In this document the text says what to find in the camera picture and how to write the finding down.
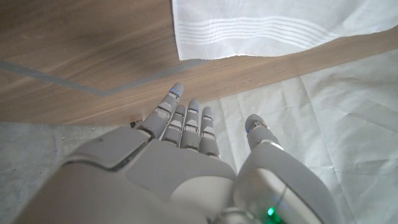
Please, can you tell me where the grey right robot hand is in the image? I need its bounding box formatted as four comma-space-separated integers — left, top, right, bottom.
12, 82, 343, 224

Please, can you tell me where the white striped handkerchief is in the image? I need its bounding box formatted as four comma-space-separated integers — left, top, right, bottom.
171, 0, 398, 61

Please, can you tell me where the grey tape outline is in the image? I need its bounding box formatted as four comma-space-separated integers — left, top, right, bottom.
0, 58, 208, 98

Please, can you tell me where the white backdrop sheet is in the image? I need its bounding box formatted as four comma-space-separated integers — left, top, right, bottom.
198, 49, 398, 224

